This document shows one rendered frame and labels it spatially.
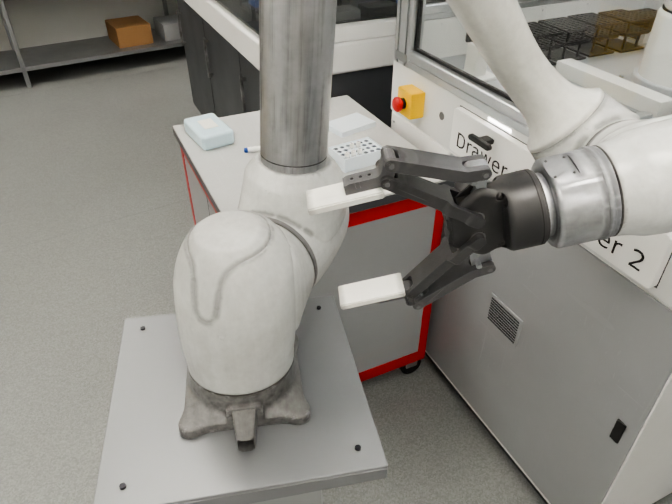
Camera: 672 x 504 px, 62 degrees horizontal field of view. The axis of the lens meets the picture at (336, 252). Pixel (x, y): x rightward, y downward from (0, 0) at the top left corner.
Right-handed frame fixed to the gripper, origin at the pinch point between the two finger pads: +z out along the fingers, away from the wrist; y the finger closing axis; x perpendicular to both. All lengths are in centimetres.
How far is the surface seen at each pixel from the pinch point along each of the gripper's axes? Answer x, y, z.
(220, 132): -95, -36, 32
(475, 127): -70, -37, -31
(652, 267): -22, -40, -48
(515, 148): -57, -36, -36
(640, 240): -26, -37, -48
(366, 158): -79, -45, -5
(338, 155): -79, -42, 2
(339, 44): -139, -40, -5
